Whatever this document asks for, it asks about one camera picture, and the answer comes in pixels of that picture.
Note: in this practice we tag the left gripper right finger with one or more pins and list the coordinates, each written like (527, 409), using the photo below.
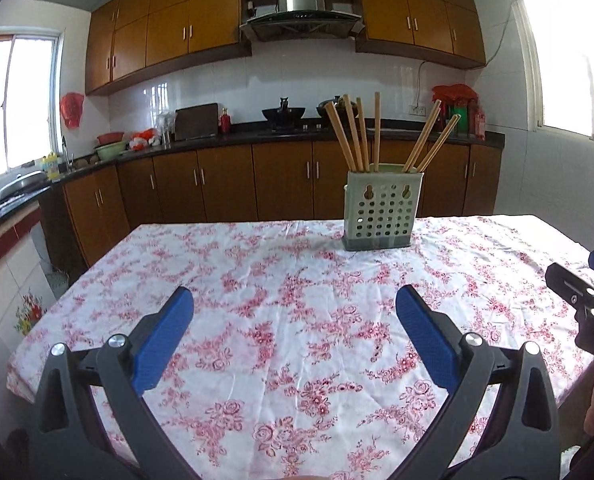
(521, 437)

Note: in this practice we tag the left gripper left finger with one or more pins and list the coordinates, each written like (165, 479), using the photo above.
(67, 439)

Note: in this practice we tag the wooden chopstick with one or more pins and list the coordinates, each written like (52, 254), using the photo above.
(377, 131)
(455, 119)
(363, 137)
(354, 133)
(422, 139)
(340, 135)

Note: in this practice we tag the lower wooden kitchen cabinets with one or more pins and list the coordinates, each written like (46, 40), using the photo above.
(83, 218)

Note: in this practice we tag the wooden kitchen cabinets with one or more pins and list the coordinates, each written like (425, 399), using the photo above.
(134, 40)
(83, 218)

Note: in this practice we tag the black kitchen countertop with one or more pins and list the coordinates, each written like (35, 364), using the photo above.
(227, 140)

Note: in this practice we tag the upper wooden kitchen cabinets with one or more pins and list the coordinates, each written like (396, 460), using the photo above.
(134, 40)

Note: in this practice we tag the floral red white tablecloth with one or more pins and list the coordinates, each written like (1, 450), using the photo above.
(295, 361)

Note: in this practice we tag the green perforated utensil holder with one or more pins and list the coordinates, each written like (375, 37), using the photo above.
(380, 208)

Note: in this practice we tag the red bag condiment bottles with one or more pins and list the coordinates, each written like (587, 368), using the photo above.
(460, 99)

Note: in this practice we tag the window right side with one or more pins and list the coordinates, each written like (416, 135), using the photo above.
(560, 44)

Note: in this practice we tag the window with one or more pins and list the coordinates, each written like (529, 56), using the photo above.
(28, 88)
(560, 44)

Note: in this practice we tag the yellow detergent bottle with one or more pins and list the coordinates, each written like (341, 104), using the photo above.
(50, 165)

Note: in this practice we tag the green and red basins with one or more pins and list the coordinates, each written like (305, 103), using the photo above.
(110, 145)

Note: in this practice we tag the red white plastic bag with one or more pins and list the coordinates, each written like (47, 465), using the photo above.
(144, 139)

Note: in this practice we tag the red hanging plastic bag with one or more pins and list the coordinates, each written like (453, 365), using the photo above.
(71, 108)

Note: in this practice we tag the dark cutting board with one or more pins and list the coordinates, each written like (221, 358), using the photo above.
(196, 122)

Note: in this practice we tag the red bottle on counter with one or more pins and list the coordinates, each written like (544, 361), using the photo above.
(224, 121)

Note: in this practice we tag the black wok left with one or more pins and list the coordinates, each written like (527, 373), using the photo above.
(284, 114)

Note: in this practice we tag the window left side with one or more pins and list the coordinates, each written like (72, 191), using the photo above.
(28, 88)

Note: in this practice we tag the steel range hood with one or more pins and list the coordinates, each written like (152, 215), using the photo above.
(275, 20)

